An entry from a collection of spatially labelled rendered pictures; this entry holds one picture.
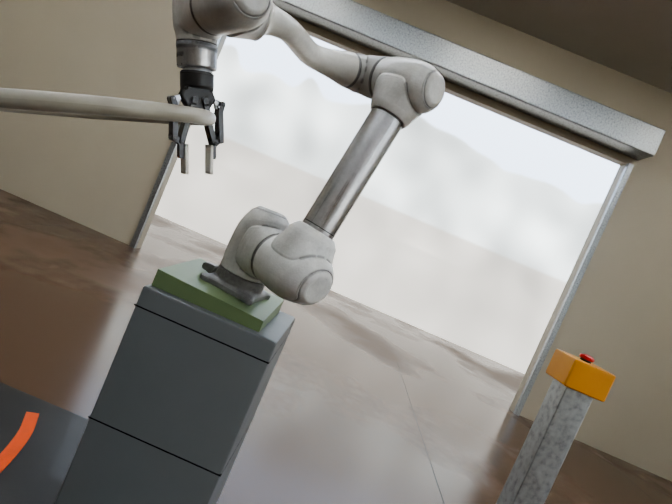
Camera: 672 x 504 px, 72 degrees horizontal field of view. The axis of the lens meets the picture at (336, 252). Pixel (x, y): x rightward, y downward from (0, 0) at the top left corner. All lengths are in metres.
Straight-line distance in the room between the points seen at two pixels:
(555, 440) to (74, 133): 5.88
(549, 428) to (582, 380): 0.16
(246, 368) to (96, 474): 0.52
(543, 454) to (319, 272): 0.79
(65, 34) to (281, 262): 5.76
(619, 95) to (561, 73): 0.69
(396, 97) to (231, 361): 0.84
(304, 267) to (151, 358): 0.50
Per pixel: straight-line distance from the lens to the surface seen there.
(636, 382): 6.43
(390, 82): 1.33
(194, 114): 0.93
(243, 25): 1.00
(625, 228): 6.13
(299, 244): 1.21
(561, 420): 1.47
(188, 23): 1.13
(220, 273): 1.42
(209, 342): 1.31
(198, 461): 1.43
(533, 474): 1.50
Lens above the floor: 1.15
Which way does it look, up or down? 3 degrees down
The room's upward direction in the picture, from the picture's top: 23 degrees clockwise
